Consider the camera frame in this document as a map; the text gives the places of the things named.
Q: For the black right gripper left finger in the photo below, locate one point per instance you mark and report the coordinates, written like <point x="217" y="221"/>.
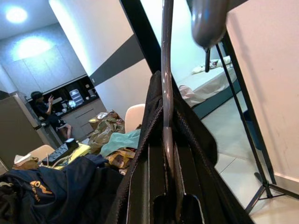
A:
<point x="144" y="186"/>

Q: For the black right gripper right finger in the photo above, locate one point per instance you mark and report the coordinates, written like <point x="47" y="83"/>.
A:
<point x="196" y="177"/>

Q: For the navy t-shirt with yellow logo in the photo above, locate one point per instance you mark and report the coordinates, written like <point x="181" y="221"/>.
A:
<point x="77" y="184"/>

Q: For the grey plastic hanger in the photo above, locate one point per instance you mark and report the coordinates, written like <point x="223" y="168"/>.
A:
<point x="167" y="70"/>

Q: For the teal cloth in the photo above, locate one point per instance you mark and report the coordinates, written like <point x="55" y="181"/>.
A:
<point x="121" y="140"/>

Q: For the black tripod stand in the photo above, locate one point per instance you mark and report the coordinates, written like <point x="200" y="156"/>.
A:
<point x="268" y="189"/>

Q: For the pale yellow pad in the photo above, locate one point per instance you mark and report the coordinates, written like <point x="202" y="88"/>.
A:
<point x="80" y="151"/>

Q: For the black power strip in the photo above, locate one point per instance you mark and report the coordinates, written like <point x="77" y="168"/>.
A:
<point x="58" y="154"/>

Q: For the white bed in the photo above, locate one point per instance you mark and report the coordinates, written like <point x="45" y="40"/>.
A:
<point x="210" y="84"/>

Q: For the small white drawer box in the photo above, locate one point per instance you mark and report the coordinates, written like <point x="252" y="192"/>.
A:
<point x="76" y="97"/>

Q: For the brown cup with white lid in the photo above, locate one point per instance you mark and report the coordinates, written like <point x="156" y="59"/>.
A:
<point x="22" y="159"/>

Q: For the person in dark clothes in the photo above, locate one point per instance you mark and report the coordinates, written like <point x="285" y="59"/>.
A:
<point x="44" y="109"/>

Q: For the grey refrigerator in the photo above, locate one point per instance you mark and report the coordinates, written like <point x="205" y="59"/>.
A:
<point x="16" y="130"/>

